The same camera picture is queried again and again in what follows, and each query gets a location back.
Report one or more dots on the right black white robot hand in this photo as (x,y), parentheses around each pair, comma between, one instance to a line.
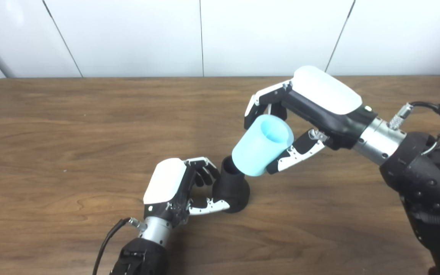
(323,91)

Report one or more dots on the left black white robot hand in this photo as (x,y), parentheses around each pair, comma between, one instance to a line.
(164,179)

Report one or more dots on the black cone nozzle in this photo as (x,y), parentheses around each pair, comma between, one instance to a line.
(233,191)

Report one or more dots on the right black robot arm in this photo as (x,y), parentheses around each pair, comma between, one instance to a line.
(426,183)

